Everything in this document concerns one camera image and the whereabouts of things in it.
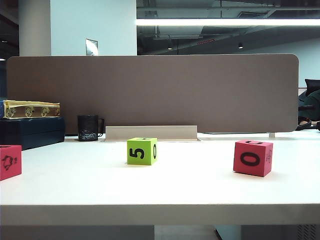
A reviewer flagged green foam letter block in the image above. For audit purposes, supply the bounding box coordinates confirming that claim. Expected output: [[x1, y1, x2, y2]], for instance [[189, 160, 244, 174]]
[[126, 137, 159, 166]]

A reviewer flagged red foam block with U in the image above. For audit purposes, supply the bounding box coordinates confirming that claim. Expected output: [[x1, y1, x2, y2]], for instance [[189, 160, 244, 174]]
[[232, 139, 274, 178]]

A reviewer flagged red foam block with penguin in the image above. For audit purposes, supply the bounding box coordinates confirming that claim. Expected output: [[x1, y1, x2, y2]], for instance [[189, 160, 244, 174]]
[[0, 144, 23, 181]]

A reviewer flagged brown desk partition panel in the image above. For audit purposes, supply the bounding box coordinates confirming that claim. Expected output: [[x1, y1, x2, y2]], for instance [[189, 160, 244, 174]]
[[6, 53, 300, 134]]

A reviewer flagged black mug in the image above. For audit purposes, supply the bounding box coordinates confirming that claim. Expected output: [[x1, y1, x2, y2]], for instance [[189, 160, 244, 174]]
[[76, 114, 105, 142]]

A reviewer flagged long ceiling light strip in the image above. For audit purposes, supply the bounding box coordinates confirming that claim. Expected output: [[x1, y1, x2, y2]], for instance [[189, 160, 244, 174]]
[[136, 18, 320, 27]]

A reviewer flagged dark blue box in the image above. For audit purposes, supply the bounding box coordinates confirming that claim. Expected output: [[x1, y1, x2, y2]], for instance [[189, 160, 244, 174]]
[[0, 116, 66, 152]]

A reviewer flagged yellow patterned box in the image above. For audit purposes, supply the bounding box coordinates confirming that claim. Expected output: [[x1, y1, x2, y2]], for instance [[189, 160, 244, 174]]
[[0, 99, 61, 119]]

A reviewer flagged person in dark green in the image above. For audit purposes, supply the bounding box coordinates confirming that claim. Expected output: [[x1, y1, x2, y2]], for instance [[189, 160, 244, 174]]
[[298, 89, 320, 118]]

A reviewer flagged grey vented cabinet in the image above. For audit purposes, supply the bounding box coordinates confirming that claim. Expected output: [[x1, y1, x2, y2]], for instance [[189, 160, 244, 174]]
[[241, 223, 320, 240]]

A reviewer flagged silver wall plate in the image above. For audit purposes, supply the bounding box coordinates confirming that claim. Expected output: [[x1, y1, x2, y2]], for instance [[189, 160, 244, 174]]
[[85, 38, 99, 56]]

